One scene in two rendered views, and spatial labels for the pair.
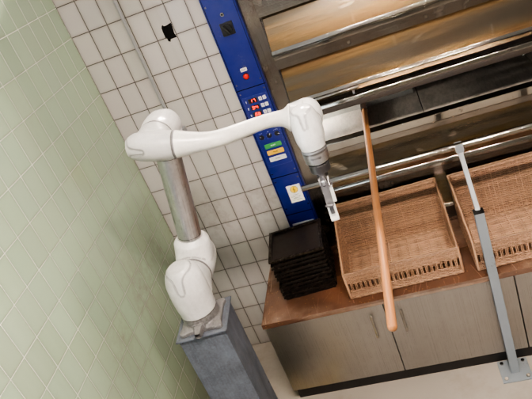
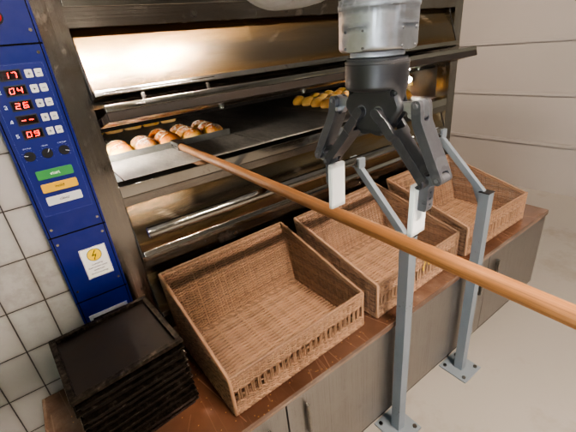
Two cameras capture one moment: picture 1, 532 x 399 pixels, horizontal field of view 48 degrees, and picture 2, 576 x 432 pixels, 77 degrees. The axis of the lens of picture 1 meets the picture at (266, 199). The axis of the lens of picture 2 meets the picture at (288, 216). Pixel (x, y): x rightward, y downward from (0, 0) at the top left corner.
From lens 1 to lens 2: 1.95 m
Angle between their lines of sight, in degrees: 45
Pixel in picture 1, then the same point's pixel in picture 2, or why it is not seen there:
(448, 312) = (352, 383)
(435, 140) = (281, 177)
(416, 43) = (273, 44)
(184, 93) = not seen: outside the picture
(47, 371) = not seen: outside the picture
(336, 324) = not seen: outside the picture
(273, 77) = (58, 39)
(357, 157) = (192, 198)
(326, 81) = (158, 69)
